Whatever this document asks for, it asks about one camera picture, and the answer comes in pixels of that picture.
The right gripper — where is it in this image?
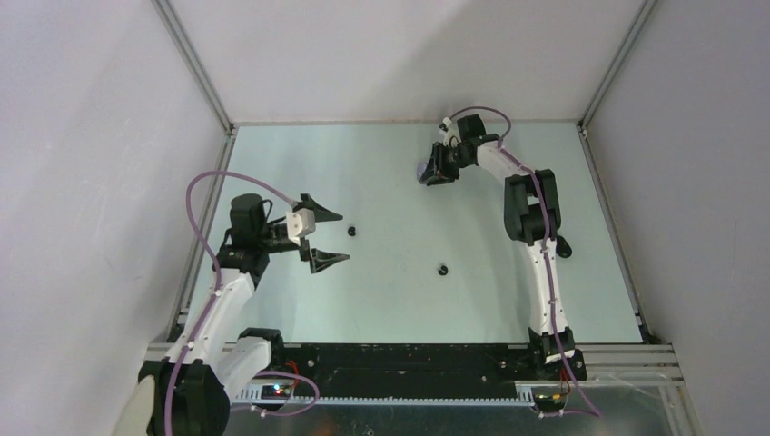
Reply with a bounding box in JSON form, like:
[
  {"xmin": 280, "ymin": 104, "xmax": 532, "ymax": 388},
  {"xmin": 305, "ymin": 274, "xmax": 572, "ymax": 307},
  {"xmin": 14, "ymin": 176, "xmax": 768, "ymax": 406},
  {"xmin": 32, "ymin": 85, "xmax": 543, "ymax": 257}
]
[{"xmin": 420, "ymin": 142, "xmax": 473, "ymax": 187}]

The black charging case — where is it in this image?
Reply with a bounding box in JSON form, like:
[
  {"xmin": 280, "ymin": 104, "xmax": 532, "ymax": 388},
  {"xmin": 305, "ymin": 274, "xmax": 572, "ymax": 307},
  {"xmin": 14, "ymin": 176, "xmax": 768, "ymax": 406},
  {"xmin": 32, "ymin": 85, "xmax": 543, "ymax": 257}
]
[{"xmin": 556, "ymin": 235, "xmax": 573, "ymax": 259}]

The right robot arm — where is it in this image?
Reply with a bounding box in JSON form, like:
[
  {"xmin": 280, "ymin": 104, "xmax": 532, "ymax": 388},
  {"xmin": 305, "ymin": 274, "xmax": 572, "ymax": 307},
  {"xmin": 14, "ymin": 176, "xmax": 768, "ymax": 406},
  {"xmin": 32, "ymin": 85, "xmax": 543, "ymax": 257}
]
[{"xmin": 418, "ymin": 112, "xmax": 578, "ymax": 382}]

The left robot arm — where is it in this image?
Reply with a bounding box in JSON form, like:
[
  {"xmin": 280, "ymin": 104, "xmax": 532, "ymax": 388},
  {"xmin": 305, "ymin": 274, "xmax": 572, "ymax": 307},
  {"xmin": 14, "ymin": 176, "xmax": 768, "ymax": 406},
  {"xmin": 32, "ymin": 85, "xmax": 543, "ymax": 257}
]
[{"xmin": 139, "ymin": 193, "xmax": 349, "ymax": 435}]

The left controller board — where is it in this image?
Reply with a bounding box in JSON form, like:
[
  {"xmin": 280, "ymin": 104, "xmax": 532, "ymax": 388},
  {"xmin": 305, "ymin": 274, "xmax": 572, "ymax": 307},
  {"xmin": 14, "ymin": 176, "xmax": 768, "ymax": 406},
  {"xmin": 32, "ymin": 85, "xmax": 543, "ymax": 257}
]
[{"xmin": 260, "ymin": 384, "xmax": 292, "ymax": 401}]

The controller board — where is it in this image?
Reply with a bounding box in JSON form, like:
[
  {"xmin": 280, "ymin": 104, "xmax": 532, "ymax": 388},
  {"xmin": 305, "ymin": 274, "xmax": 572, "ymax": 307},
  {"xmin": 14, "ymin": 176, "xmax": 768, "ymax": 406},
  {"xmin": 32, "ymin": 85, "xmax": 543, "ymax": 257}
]
[
  {"xmin": 533, "ymin": 393, "xmax": 569, "ymax": 403},
  {"xmin": 260, "ymin": 384, "xmax": 292, "ymax": 401}
]

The right controller board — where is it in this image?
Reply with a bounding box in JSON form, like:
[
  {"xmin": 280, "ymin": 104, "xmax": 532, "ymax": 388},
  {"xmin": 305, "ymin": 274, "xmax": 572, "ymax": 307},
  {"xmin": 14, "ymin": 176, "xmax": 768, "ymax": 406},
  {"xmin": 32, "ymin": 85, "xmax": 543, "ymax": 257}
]
[{"xmin": 533, "ymin": 393, "xmax": 569, "ymax": 403}]

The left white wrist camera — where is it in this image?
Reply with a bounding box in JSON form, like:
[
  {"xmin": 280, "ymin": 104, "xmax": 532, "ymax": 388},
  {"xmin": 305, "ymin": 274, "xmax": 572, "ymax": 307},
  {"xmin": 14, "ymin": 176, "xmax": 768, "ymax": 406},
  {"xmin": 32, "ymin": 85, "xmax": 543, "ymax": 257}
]
[{"xmin": 285, "ymin": 208, "xmax": 316, "ymax": 239}]

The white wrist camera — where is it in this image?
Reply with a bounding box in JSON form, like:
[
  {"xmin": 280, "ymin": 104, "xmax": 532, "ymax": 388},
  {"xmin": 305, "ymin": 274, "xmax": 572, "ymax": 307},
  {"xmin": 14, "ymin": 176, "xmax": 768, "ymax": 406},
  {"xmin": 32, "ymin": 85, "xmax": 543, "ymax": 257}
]
[
  {"xmin": 285, "ymin": 208, "xmax": 316, "ymax": 239},
  {"xmin": 439, "ymin": 117, "xmax": 461, "ymax": 147}
]

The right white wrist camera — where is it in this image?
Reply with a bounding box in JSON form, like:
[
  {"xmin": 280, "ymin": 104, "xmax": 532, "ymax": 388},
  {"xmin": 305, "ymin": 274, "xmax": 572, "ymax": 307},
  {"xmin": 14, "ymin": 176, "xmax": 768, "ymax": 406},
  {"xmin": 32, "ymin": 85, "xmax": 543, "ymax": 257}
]
[{"xmin": 439, "ymin": 117, "xmax": 461, "ymax": 147}]

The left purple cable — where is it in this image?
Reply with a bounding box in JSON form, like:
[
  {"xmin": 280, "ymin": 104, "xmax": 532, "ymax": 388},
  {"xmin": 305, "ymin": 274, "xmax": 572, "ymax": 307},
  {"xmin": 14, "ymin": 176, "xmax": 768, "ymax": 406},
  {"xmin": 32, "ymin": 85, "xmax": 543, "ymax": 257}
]
[{"xmin": 163, "ymin": 171, "xmax": 297, "ymax": 436}]

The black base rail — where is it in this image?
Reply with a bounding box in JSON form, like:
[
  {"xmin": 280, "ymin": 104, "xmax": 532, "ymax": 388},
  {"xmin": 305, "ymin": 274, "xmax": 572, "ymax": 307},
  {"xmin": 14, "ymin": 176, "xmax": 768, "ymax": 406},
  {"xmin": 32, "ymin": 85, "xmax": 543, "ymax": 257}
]
[{"xmin": 269, "ymin": 343, "xmax": 565, "ymax": 401}]

